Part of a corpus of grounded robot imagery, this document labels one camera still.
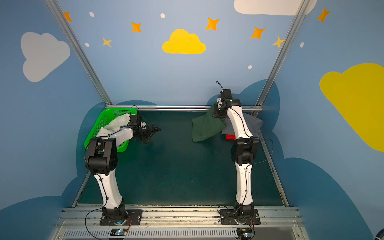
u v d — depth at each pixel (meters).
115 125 1.10
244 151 0.61
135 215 0.75
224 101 0.72
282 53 0.85
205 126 1.05
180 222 0.74
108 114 1.12
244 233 0.71
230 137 1.05
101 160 0.54
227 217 0.75
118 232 0.71
